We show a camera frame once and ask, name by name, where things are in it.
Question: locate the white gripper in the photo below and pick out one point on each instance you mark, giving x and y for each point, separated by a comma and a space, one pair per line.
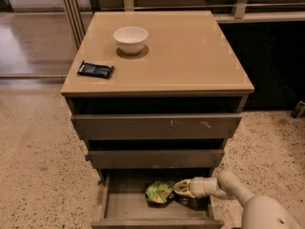
199, 188

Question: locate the green rice chip bag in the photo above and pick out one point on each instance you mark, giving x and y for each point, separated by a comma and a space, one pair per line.
160, 192

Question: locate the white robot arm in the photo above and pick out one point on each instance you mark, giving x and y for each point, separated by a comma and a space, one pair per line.
259, 211

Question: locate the middle grey drawer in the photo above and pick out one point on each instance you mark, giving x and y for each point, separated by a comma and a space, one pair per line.
155, 159

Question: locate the bottom grey open drawer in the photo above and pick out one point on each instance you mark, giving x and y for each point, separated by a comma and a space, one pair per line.
124, 205

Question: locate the beige drawer cabinet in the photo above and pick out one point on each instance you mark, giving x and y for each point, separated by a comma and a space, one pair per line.
186, 67

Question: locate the top grey drawer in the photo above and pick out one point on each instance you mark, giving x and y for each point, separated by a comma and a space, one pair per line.
154, 126

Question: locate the dark object on floor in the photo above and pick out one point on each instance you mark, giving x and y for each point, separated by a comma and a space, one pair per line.
298, 110

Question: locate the black snack packet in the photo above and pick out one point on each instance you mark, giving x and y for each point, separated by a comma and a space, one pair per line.
95, 70

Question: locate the white ceramic bowl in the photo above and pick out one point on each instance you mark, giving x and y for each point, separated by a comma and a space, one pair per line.
130, 40

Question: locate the metal railing frame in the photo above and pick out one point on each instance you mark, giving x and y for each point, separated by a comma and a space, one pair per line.
225, 11

